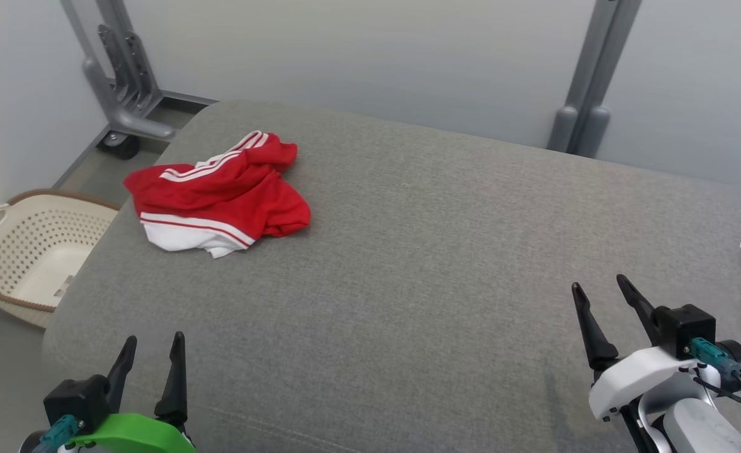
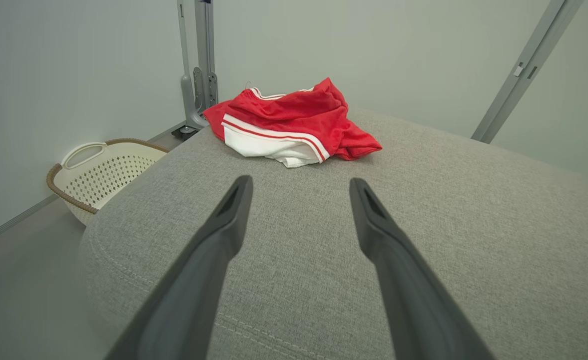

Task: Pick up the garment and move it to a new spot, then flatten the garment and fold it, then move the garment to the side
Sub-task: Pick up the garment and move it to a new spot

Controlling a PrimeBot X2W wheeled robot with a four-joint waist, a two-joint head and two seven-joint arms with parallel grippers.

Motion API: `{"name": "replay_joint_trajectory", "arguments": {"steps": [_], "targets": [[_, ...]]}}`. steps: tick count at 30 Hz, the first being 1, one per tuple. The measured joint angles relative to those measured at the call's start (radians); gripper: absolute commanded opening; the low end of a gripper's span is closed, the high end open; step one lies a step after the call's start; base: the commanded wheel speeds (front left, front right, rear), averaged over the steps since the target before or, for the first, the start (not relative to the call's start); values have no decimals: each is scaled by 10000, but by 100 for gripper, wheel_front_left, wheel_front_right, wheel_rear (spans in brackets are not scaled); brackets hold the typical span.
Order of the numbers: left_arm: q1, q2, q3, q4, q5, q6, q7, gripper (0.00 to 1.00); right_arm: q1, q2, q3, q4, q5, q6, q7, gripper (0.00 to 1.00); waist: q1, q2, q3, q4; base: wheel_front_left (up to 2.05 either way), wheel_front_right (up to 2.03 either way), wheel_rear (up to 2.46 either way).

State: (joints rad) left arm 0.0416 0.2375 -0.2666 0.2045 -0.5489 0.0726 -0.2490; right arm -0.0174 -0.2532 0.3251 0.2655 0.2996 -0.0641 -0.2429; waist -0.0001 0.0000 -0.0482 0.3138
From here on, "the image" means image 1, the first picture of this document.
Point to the black caster wheel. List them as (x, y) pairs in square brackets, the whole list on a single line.
[(121, 146)]

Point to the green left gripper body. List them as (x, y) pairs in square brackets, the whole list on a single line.
[(137, 434)]

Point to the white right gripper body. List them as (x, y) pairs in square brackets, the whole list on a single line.
[(634, 377)]

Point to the cream perforated laundry basket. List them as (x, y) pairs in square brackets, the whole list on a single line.
[(24, 251)]

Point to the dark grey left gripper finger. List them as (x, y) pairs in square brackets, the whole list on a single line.
[(175, 390), (121, 374)]

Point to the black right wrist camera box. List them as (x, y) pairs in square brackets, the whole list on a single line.
[(685, 327)]

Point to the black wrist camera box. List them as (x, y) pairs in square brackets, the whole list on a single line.
[(74, 402), (685, 327)]

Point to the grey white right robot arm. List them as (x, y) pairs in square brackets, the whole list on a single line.
[(697, 431)]

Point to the red Bulls 23 jersey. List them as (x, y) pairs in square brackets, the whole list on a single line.
[(231, 189)]

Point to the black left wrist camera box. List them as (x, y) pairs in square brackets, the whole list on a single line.
[(74, 402)]

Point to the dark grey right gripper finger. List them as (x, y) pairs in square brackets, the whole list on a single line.
[(593, 340), (641, 305)]

